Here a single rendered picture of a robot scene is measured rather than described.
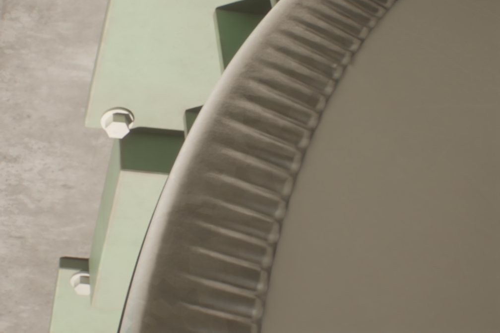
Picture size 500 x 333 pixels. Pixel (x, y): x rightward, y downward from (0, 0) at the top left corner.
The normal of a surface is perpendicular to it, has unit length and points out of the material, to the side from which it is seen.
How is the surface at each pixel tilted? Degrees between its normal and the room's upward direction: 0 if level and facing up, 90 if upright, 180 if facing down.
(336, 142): 90
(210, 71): 0
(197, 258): 91
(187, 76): 0
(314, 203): 90
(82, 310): 0
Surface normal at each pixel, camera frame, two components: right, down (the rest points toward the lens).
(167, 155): 0.25, -0.69
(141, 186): 0.11, 0.72
